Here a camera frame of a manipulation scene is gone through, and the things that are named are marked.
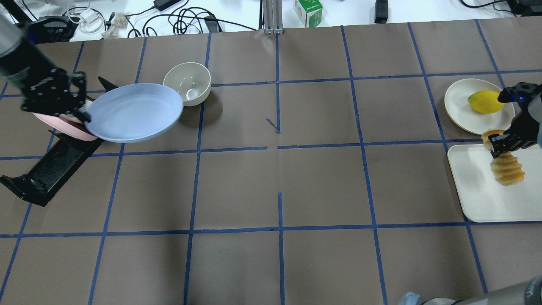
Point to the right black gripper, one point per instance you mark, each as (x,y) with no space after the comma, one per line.
(525,126)

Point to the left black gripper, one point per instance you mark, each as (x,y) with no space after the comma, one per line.
(26,73)

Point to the yellow spiral bread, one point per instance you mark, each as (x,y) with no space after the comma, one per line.
(507,170)

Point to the blue plate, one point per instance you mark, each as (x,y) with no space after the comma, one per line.
(134,113)

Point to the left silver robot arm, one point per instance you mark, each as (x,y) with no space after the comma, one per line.
(19,56)

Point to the pink plate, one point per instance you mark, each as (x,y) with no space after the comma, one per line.
(66,126)

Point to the cream round plate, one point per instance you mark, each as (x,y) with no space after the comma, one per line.
(462,114)

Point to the black plate rack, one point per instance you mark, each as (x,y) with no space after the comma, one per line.
(54,169)

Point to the yellow lemon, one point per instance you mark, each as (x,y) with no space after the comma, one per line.
(485,101)

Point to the white rectangular tray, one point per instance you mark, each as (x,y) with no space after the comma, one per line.
(483,199)

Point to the cream bowl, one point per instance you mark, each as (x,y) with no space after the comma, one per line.
(191,80)

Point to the black power adapter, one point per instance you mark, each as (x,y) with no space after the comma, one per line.
(162,5)

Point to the green white carton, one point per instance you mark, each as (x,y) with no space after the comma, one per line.
(310,12)

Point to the aluminium frame post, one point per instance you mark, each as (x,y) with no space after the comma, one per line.
(271,17)

